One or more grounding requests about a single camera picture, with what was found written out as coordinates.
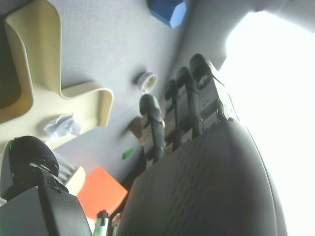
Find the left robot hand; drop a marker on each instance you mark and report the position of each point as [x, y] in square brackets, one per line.
[201, 186]

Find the cream brush grey bristles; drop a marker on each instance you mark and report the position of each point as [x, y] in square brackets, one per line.
[75, 179]

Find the white paper ball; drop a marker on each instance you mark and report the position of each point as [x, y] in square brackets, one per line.
[62, 125]

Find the cream plastic dustpan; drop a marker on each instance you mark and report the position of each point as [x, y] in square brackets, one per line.
[44, 61]

